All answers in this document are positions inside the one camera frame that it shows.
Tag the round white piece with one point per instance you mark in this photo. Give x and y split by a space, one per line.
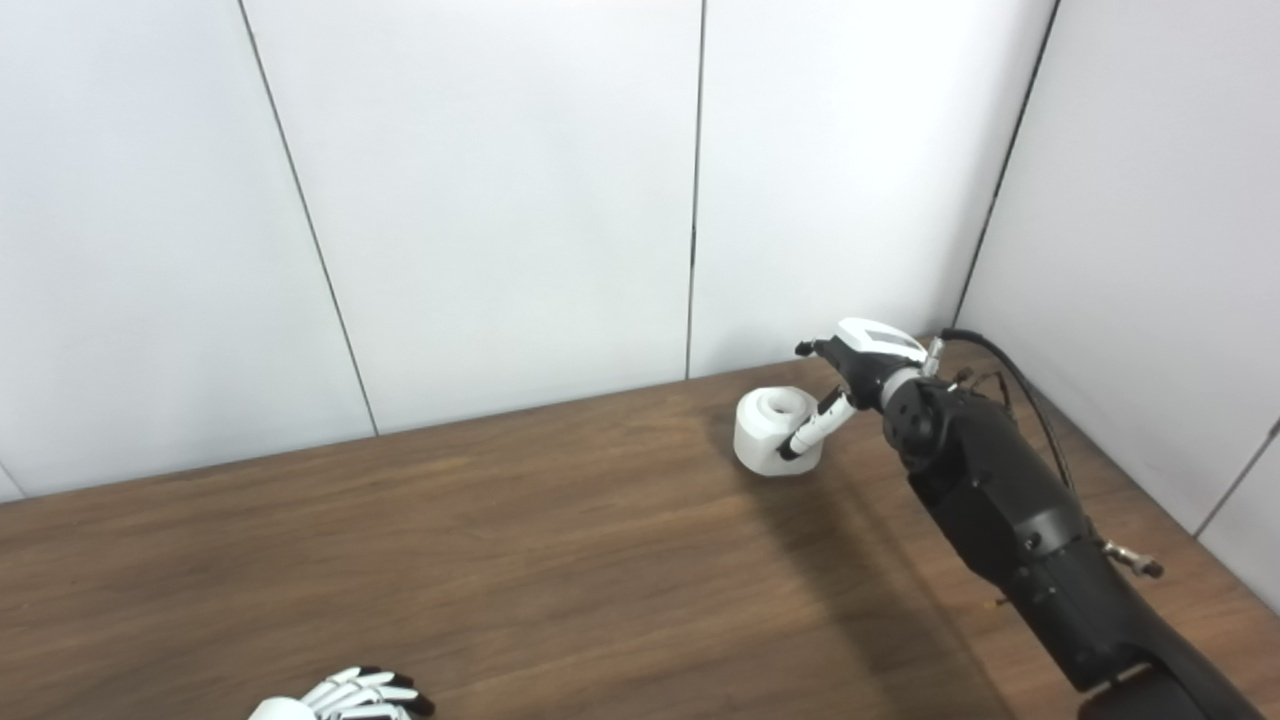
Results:
765 435

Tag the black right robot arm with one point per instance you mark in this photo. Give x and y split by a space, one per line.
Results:
1020 520

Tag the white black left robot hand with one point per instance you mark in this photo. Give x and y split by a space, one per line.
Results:
340 700

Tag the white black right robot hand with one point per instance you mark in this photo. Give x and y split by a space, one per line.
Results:
870 360

